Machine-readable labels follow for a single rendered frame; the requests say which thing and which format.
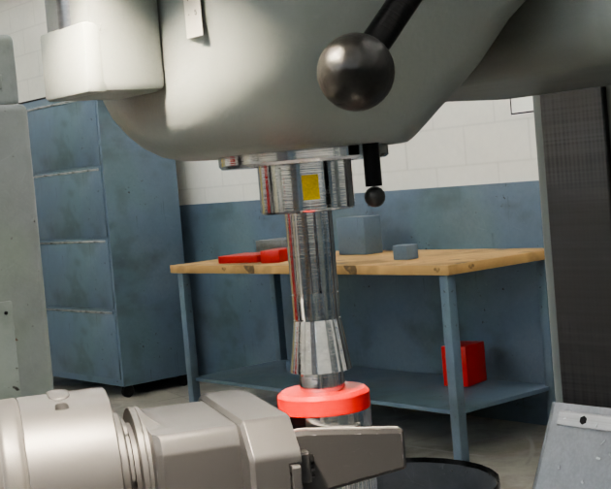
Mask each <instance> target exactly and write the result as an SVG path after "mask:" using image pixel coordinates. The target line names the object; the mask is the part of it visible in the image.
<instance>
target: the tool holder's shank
mask: <svg viewBox="0 0 611 489"><path fill-rule="evenodd" d="M284 217H285V229H286V241H287V252H288V264H289V276H290V287H291V294H293V295H291V298H292V310H293V319H294V320H293V335H292V350H291V365H290V373H291V374H294V375H299V378H300V389H301V390H302V391H303V392H306V393H324V392H332V391H337V390H340V389H342V388H343V387H344V386H345V378H344V371H347V370H350V369H351V368H352V363H351V359H350V355H349V350H348V346H347V342H346V337H345V334H344V330H343V326H342V321H341V317H340V306H339V295H338V271H337V259H336V248H335V236H334V223H333V212H332V211H322V212H301V213H288V214H285V215H284Z"/></svg>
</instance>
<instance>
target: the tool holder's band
mask: <svg viewBox="0 0 611 489"><path fill-rule="evenodd" d="M277 406H278V409H280V410H281V411H283V412H285V413H287V414H288V415H289V417H298V418H317V417H330V416H339V415H344V414H349V413H354V412H358V411H361V410H364V409H366V408H368V407H369V406H370V389H369V388H368V387H367V386H366V385H365V384H363V383H360V382H354V381H345V386H344V387H343V388H342V389H340V390H337V391H332V392H324V393H306V392H303V391H302V390H301V389H300V385H296V386H292V387H289V388H286V389H284V390H282V391H281V392H280V393H279V394H278V395H277Z"/></svg>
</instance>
